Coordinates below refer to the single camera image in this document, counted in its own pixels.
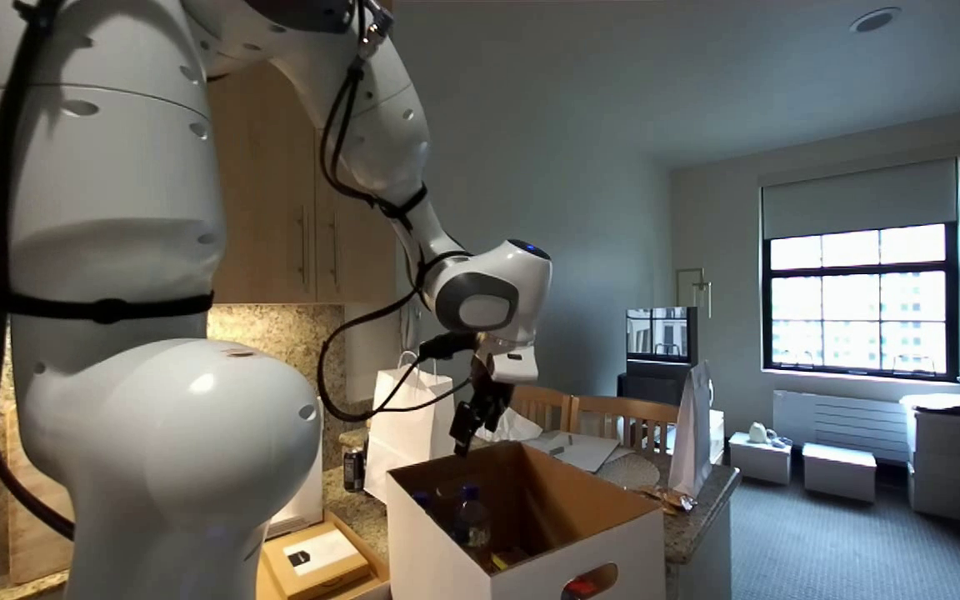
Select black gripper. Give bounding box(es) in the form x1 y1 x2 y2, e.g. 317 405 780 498
448 355 521 457

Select clear water bottle blue cap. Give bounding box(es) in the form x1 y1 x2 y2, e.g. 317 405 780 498
449 482 492 550

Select small flat cardboard box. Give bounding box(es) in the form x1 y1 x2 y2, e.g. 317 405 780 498
280 525 370 578

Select small white floor box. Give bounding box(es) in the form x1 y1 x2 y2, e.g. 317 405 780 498
727 430 795 491
800 440 881 505

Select large white cardboard box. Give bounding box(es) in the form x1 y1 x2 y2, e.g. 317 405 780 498
900 392 960 523

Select crumpled white tissue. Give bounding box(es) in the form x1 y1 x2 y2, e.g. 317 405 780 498
491 405 547 446

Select wooden chair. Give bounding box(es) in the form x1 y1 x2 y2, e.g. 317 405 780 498
562 392 685 461
507 382 572 437

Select grey notebook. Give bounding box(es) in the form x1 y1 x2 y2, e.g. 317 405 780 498
545 430 626 476

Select dark jar yellow lid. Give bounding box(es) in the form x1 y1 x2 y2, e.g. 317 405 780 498
339 437 375 496

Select black cabinet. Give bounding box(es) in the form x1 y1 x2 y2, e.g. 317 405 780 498
614 364 698 408

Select small flat screen monitor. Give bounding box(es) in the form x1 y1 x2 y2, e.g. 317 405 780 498
624 307 699 365

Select white draped cloth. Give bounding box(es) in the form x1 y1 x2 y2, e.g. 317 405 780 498
669 364 727 498

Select shallow cardboard tray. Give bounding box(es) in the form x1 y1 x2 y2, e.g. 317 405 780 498
258 523 379 600

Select metal pole stand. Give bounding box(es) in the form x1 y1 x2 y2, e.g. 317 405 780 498
675 263 721 322

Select black framed window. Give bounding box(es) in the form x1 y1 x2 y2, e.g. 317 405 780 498
759 218 960 382

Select grey roller blind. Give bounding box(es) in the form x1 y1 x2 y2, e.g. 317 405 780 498
756 161 960 244

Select round ceiling light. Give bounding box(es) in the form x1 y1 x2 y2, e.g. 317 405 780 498
847 2 905 40

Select wooden wall cabinets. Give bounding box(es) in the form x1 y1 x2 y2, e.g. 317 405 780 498
0 0 399 310

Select white wall radiator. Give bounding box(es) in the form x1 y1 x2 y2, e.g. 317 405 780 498
771 385 912 462

